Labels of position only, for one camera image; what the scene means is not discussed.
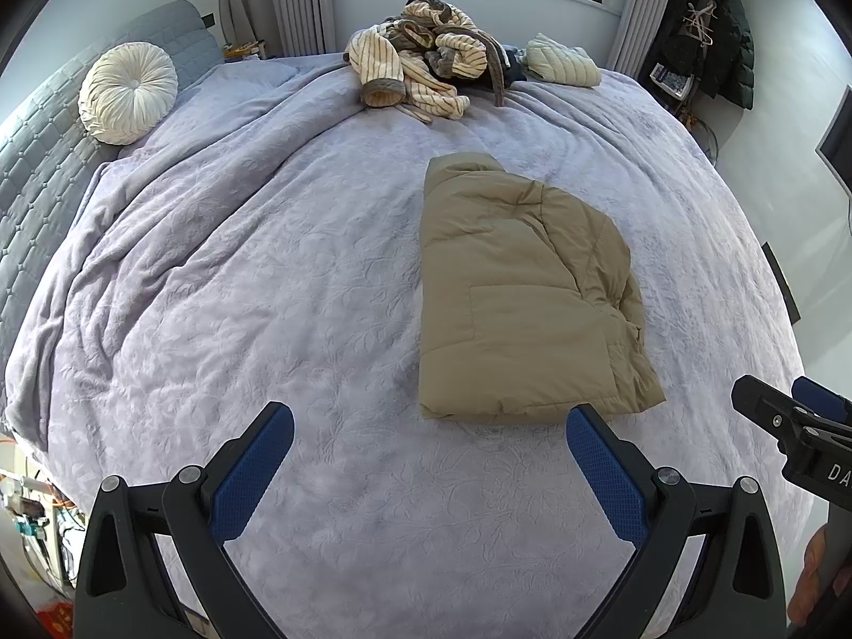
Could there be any clutter of cables and bottles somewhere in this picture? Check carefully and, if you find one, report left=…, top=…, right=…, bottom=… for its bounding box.
left=0, top=436, right=87, bottom=587

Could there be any beige puffer jacket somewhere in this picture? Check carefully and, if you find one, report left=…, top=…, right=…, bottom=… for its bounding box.
left=418, top=153, right=667, bottom=423

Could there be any round wire hoop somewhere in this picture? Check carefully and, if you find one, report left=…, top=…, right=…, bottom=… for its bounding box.
left=685, top=103, right=723, bottom=164

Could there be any stack of magazines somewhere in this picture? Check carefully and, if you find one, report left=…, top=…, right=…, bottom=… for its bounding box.
left=649, top=63, right=697, bottom=100

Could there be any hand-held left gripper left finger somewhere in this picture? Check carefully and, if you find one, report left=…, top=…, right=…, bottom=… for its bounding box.
left=75, top=401, right=296, bottom=639

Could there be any coat rack with black coats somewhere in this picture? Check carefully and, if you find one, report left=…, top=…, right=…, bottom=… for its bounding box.
left=639, top=0, right=756, bottom=114

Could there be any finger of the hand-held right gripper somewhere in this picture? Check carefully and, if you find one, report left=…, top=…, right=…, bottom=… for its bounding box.
left=791, top=376, right=852, bottom=427
left=730, top=376, right=809, bottom=444

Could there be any person's right hand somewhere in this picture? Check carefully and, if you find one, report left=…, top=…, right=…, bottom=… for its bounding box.
left=785, top=525, right=833, bottom=623

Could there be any cream striped fleece robe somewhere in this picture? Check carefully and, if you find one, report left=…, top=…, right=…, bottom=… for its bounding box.
left=344, top=0, right=507, bottom=124

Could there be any cream quilted garment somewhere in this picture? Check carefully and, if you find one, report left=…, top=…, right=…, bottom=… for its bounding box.
left=521, top=33, right=603, bottom=89

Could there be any grey quilted headboard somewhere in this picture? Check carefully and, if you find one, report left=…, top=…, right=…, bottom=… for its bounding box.
left=0, top=0, right=220, bottom=374

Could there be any dark garment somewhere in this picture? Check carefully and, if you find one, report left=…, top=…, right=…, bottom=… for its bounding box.
left=466, top=45, right=534, bottom=91

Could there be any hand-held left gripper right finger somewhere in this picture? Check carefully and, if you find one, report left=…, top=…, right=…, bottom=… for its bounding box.
left=566, top=403, right=788, bottom=639

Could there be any lilac embossed blanket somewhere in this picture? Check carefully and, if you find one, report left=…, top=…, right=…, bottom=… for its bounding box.
left=0, top=53, right=806, bottom=620

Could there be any round white pleated pillow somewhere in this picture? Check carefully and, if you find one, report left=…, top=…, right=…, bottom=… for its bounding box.
left=78, top=43, right=179, bottom=145

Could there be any wall television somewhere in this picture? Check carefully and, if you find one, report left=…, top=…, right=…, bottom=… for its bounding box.
left=815, top=83, right=852, bottom=197

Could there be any grey curtain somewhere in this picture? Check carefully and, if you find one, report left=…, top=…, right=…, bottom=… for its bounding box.
left=609, top=0, right=680, bottom=77
left=216, top=0, right=334, bottom=58

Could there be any black bed frame corner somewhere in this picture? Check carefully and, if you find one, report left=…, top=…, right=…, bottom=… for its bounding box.
left=760, top=241, right=800, bottom=327

